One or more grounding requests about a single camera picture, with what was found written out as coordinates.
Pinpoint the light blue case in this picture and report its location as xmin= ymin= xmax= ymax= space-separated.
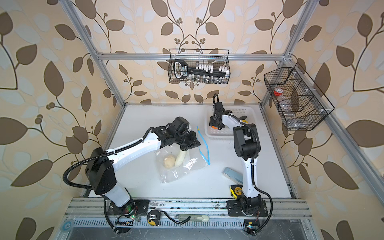
xmin=222 ymin=168 xmax=243 ymax=185

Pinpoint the red item in wire basket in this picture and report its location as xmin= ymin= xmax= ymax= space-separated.
xmin=274 ymin=87 xmax=284 ymax=97

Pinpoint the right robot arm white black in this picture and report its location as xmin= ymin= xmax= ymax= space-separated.
xmin=209 ymin=102 xmax=273 ymax=219

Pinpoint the black wire basket wall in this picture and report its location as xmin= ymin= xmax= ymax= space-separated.
xmin=264 ymin=63 xmax=335 ymax=131
xmin=168 ymin=48 xmax=231 ymax=85

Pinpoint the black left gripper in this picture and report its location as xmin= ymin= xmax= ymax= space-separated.
xmin=174 ymin=129 xmax=204 ymax=149

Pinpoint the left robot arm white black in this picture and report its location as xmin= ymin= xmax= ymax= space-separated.
xmin=63 ymin=117 xmax=201 ymax=208

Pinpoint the white radish with green leaves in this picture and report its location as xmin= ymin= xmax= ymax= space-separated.
xmin=174 ymin=151 xmax=187 ymax=168

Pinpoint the black wire basket back wall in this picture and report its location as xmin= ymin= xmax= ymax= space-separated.
xmin=168 ymin=48 xmax=231 ymax=85

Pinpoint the yellow black tape measure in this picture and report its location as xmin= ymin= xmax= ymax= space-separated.
xmin=230 ymin=185 xmax=243 ymax=200

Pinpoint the black tool in wire basket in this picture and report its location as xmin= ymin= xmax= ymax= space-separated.
xmin=172 ymin=60 xmax=231 ymax=80

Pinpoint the pale green utility knife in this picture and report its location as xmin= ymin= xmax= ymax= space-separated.
xmin=177 ymin=214 xmax=210 ymax=222

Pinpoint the clear zip bag blue zipper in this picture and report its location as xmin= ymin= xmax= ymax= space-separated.
xmin=155 ymin=128 xmax=211 ymax=184

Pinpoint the white plastic perforated basket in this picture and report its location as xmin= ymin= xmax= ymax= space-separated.
xmin=204 ymin=105 xmax=256 ymax=141

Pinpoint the black tape measure on rail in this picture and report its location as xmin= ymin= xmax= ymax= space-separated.
xmin=147 ymin=210 xmax=161 ymax=227

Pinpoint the aluminium frame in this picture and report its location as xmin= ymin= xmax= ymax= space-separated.
xmin=60 ymin=1 xmax=384 ymax=203

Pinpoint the beige potato toy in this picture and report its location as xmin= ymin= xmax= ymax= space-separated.
xmin=163 ymin=155 xmax=176 ymax=169

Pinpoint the black wire basket right wall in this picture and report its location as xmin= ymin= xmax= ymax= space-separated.
xmin=264 ymin=63 xmax=335 ymax=131

